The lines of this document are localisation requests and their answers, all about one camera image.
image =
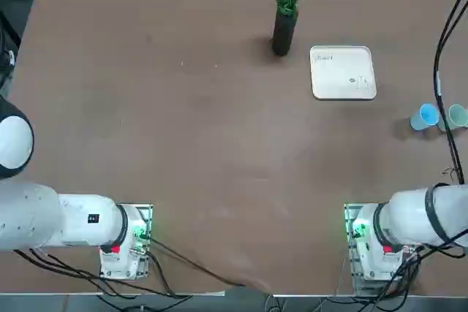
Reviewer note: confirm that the small blue cup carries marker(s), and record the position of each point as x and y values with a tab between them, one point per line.
420	122

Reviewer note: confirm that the small green cup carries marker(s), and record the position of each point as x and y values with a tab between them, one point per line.
459	116

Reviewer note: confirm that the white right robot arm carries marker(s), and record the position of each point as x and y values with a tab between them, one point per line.
406	217

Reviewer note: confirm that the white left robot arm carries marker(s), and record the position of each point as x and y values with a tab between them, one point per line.
84	220

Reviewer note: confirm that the white tray with bear drawing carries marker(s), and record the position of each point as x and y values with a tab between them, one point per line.
340	78

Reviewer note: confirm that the black cylindrical vase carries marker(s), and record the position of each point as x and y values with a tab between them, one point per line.
283	38

